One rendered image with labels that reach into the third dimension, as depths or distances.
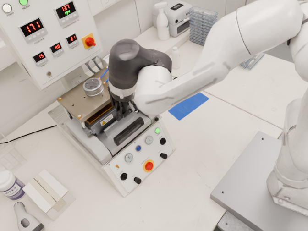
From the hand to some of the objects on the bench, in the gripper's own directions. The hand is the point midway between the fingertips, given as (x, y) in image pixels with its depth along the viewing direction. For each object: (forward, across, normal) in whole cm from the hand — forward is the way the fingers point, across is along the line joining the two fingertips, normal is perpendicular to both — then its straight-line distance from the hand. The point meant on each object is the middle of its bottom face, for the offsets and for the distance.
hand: (120, 114), depth 99 cm
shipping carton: (+37, 0, -38) cm, 53 cm away
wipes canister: (+43, -14, -48) cm, 66 cm away
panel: (+26, +23, +1) cm, 35 cm away
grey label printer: (+47, -45, +93) cm, 114 cm away
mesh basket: (+51, -36, -51) cm, 81 cm away
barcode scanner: (+37, +1, -51) cm, 63 cm away
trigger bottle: (+46, -42, +80) cm, 101 cm away
